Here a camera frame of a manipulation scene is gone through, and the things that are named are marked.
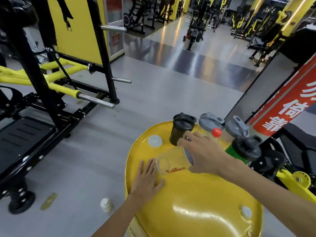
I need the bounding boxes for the person's left hand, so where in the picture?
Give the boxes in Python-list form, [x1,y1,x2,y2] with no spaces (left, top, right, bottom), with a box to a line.
[130,159,165,208]

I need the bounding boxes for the person's right hand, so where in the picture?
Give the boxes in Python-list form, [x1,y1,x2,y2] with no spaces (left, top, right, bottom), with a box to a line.
[177,131,231,175]

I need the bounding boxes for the clear plastic shaker cup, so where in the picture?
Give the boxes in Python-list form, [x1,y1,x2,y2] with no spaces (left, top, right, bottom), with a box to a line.
[154,145,193,174]

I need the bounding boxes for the person's left forearm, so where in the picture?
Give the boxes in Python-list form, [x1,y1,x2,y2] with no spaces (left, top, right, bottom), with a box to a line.
[91,195,146,237]

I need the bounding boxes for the person's right forearm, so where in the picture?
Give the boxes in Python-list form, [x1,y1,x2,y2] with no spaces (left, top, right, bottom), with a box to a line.
[219,155,316,237]

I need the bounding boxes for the grey shaker lid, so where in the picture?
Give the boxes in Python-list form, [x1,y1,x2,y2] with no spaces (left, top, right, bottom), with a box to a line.
[224,116,250,139]
[198,112,225,133]

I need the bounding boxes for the red capped bottle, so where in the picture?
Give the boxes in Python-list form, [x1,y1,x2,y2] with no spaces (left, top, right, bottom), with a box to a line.
[211,128,223,144]

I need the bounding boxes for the white drum bung cap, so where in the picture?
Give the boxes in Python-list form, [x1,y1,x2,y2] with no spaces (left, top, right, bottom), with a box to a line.
[148,135,163,148]
[240,206,253,219]

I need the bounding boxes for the small white bottle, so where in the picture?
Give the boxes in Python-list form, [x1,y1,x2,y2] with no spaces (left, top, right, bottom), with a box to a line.
[100,197,112,213]

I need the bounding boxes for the green shaker bottle black lid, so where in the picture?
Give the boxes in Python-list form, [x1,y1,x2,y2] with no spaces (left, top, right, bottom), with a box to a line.
[225,135,263,166]

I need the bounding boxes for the yellowish floor sticker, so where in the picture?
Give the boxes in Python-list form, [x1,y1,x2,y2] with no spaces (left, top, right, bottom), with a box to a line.
[40,192,58,211]

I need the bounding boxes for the black yellow machine with wheel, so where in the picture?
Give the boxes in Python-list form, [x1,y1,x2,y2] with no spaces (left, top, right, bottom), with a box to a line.
[249,123,316,206]

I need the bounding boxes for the red banner with white print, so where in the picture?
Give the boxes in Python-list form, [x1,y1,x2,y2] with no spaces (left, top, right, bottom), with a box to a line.
[249,54,316,136]

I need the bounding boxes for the black gym bench machine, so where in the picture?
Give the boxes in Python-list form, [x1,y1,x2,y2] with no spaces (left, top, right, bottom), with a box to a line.
[183,0,211,52]

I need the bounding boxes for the red and white poster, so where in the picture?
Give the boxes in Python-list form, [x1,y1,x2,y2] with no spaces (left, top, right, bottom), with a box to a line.
[106,0,124,60]

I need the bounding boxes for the black and yellow weight machine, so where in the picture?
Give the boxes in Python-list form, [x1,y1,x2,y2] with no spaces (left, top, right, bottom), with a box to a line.
[0,0,132,215]

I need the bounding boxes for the row of yellow gym machines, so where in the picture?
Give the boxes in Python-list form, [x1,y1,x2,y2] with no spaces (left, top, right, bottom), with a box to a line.
[230,0,293,67]

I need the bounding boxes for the black weight rack machines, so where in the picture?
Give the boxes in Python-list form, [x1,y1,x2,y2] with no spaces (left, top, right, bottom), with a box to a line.
[123,0,184,35]

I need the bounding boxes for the yellow pillar with light strip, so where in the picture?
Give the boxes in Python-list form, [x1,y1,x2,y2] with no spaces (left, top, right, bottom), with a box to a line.
[278,0,316,38]

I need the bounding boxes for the yellow wall panel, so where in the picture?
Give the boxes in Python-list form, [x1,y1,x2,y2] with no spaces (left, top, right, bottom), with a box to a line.
[47,0,109,66]

